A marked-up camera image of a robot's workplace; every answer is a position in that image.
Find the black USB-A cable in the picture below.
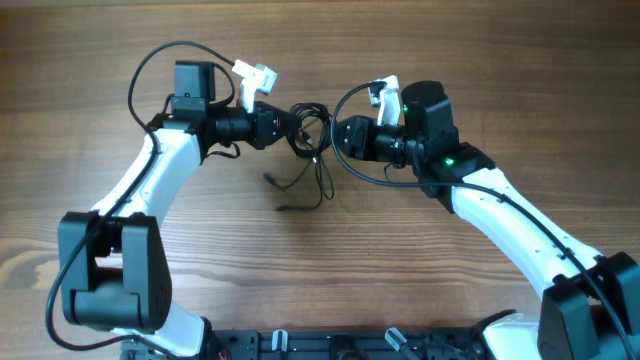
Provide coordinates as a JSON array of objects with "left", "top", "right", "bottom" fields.
[{"left": 285, "top": 101, "right": 335, "bottom": 201}]

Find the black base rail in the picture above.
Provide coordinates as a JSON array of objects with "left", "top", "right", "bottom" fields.
[{"left": 119, "top": 327, "right": 489, "bottom": 360}]

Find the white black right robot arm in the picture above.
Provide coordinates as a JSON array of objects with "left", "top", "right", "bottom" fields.
[{"left": 329, "top": 77, "right": 639, "bottom": 359}]

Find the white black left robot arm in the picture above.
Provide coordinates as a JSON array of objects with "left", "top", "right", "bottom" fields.
[{"left": 48, "top": 60, "right": 301, "bottom": 359}]

